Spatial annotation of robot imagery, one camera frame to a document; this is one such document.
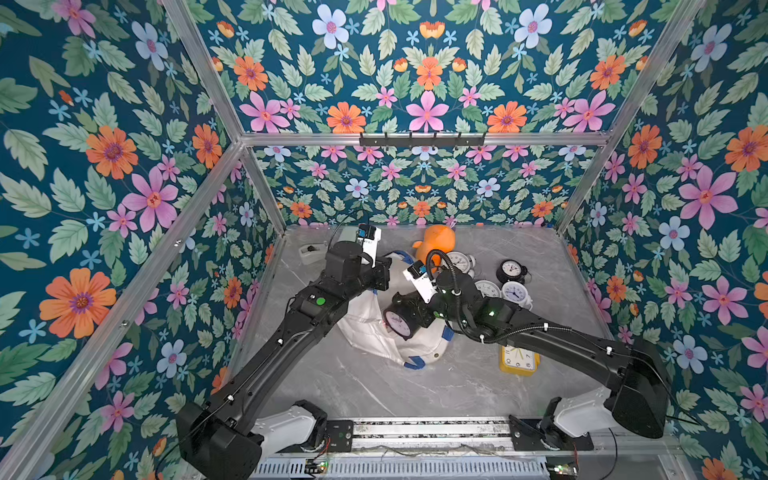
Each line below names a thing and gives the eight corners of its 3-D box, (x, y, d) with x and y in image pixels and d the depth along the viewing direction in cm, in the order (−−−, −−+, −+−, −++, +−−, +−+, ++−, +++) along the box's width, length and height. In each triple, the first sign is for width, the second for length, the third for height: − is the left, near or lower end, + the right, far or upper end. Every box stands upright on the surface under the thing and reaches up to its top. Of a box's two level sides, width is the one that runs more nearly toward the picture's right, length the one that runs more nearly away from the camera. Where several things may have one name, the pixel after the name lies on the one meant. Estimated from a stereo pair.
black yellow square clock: (498, 370, 86) (501, 366, 84) (499, 348, 91) (502, 343, 88) (536, 380, 85) (541, 376, 82) (536, 356, 89) (540, 352, 86)
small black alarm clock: (498, 284, 104) (501, 278, 102) (494, 265, 110) (496, 259, 107) (527, 284, 104) (530, 278, 102) (521, 265, 110) (523, 259, 107)
